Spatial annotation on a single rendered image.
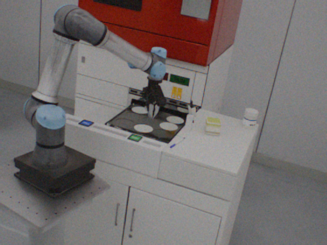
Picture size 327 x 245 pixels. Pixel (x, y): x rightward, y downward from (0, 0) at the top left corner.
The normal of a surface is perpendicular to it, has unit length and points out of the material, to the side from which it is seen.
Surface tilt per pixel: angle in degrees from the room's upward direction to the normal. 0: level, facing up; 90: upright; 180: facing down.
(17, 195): 0
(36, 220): 0
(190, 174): 90
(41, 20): 90
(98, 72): 90
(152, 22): 90
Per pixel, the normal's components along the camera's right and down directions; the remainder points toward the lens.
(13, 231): 0.15, -0.91
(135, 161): -0.35, 0.33
